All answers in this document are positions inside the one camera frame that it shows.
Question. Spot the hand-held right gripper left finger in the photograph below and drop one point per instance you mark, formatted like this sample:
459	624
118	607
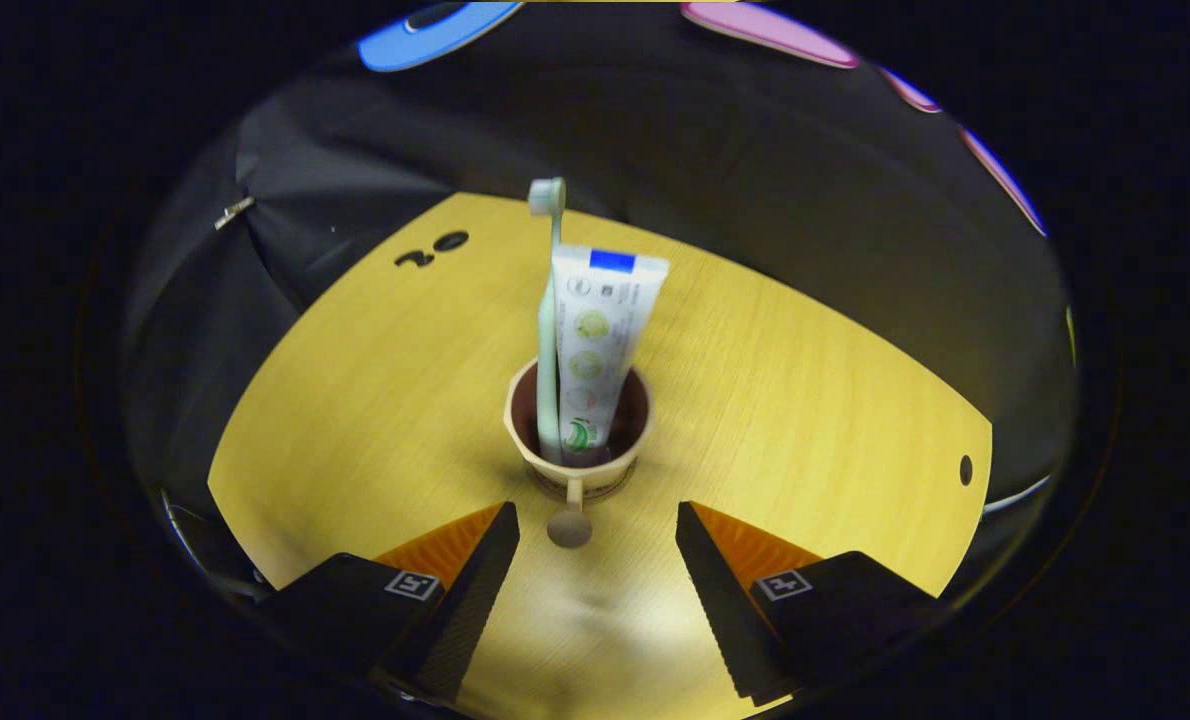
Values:
480	590

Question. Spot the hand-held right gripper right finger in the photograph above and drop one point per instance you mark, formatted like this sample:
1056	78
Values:
715	590

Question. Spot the beige cup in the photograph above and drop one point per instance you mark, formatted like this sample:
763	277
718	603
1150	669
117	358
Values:
569	528

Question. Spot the pale green toothbrush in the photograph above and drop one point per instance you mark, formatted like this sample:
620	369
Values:
552	350

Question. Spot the white toothpaste tube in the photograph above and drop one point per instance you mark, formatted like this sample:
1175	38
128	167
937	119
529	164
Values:
595	330

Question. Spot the wooden desktop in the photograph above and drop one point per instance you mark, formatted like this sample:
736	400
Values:
805	400

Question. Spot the white clip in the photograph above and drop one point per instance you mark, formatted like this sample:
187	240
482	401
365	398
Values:
233	212

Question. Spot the black backdrop cloth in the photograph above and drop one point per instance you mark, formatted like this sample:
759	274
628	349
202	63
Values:
405	130

